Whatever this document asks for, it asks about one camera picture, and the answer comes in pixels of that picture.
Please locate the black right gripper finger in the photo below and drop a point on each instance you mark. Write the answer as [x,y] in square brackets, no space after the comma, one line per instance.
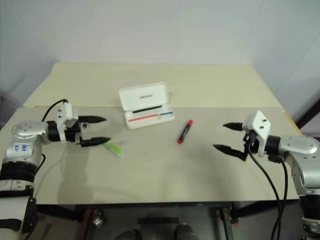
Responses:
[228,150]
[233,125]

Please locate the green translucent plastic ruler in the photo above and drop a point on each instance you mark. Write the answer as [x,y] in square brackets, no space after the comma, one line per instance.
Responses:
[116,150]

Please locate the black slanted metal bar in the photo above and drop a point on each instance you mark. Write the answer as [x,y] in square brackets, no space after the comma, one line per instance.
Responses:
[306,112]

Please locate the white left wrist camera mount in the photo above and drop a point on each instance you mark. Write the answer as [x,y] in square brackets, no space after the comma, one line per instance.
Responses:
[67,112]

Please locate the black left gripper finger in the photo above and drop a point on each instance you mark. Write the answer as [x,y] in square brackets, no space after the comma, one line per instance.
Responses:
[95,119]
[96,141]

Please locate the dark rounded shape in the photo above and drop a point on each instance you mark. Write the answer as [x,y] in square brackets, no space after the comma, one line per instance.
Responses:
[186,232]

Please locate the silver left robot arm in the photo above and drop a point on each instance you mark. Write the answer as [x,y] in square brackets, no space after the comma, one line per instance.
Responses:
[25,130]

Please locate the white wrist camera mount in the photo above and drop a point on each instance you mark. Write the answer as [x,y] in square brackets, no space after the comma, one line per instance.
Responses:
[67,112]
[258,125]

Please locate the white plastic pencil case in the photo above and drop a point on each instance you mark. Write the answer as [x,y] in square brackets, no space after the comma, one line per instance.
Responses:
[142,97]

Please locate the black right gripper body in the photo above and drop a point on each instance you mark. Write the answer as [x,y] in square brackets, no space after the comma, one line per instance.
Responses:
[251,145]

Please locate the red and black marker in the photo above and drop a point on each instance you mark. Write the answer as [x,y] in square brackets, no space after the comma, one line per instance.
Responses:
[185,132]

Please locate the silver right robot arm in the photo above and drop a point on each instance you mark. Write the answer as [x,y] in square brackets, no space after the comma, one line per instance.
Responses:
[300,147]

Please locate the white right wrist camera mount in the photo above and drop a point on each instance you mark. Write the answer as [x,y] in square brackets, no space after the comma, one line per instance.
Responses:
[258,125]

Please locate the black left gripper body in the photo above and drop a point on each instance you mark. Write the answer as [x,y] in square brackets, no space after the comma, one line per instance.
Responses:
[72,136]

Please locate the black metal table frame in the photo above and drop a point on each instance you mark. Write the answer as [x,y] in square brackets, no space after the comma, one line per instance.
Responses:
[62,212]

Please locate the silver caster wheel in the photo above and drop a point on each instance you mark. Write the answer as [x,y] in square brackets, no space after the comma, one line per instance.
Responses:
[98,221]

